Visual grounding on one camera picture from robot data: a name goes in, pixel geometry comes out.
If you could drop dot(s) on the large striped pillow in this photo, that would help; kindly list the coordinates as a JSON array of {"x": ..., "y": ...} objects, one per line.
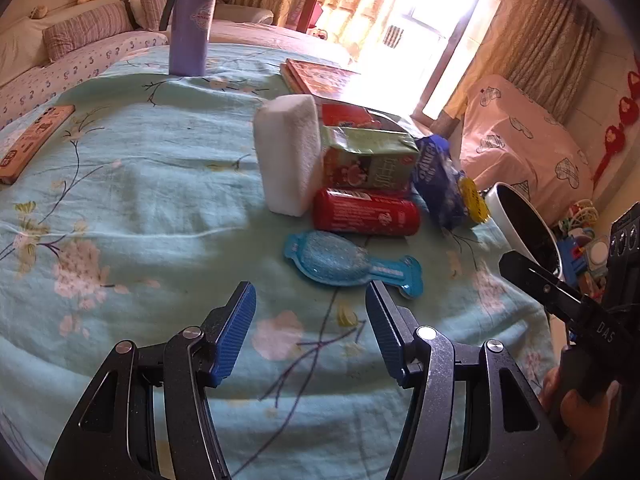
[{"x": 85, "y": 32}]

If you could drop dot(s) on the thin book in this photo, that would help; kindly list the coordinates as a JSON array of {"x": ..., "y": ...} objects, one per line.
[{"x": 287, "y": 77}]

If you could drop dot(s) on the armchair with heart-print cover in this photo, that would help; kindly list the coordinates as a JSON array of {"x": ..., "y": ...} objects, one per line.
[{"x": 525, "y": 150}]

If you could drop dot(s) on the blue snack wrapper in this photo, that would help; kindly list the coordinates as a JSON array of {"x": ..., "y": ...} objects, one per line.
[{"x": 440, "y": 185}]

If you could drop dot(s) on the blue blister pack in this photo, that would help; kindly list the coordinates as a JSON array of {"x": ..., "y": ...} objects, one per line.
[{"x": 330, "y": 260}]

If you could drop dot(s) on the white foam block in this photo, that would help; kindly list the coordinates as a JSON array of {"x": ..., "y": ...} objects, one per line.
[{"x": 287, "y": 155}]

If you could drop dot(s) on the yellow round lid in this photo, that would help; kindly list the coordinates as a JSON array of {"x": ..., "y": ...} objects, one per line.
[{"x": 475, "y": 202}]

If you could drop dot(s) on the person's right hand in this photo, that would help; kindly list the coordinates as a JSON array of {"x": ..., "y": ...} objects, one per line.
[{"x": 580, "y": 420}]

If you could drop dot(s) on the white cushion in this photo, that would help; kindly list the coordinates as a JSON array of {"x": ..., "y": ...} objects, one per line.
[{"x": 20, "y": 50}]

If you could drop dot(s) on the purple thermos bottle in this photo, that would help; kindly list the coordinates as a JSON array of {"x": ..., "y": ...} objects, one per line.
[{"x": 192, "y": 25}]

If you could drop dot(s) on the white cage ball toy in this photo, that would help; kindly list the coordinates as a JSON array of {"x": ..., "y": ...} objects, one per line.
[{"x": 584, "y": 215}]

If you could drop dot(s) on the wooden sliding door frame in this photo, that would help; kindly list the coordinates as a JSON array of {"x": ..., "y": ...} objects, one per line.
[{"x": 450, "y": 70}]

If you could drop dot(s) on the small cream plush toy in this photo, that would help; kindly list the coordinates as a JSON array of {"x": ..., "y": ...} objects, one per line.
[{"x": 38, "y": 12}]

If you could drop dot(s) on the sofa with floral cover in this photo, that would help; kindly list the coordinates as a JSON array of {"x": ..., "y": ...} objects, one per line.
[{"x": 75, "y": 67}]

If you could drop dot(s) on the green and red drink carton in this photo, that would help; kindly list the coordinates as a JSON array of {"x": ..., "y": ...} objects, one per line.
[{"x": 365, "y": 165}]

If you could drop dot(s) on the red snack packet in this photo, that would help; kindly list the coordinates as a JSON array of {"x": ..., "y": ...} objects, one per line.
[{"x": 350, "y": 116}]

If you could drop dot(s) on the red picture book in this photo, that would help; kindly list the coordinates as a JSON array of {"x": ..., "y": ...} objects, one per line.
[{"x": 325, "y": 77}]

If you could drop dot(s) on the phone in patterned case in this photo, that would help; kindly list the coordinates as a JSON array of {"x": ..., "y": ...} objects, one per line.
[{"x": 37, "y": 137}]

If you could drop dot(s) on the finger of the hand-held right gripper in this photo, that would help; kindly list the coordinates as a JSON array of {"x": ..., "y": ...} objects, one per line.
[{"x": 542, "y": 285}]

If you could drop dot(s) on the red hanging heart ornaments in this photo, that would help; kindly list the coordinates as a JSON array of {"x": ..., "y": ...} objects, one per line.
[{"x": 615, "y": 135}]

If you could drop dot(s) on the pink plush toy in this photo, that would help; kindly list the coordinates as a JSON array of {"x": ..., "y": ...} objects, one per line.
[{"x": 319, "y": 34}]

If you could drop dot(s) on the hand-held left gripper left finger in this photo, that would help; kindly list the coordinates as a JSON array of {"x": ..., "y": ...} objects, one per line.
[{"x": 236, "y": 330}]

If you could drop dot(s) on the red cylindrical can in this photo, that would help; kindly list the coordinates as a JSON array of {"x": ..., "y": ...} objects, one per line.
[{"x": 365, "y": 212}]

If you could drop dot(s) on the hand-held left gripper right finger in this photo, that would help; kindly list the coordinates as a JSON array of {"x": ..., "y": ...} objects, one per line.
[{"x": 387, "y": 330}]

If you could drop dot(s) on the white bowl dark inside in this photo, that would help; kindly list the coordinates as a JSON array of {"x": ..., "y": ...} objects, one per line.
[{"x": 530, "y": 230}]

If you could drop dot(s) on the colourful plastic toy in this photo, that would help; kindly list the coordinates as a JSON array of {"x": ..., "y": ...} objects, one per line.
[{"x": 582, "y": 260}]

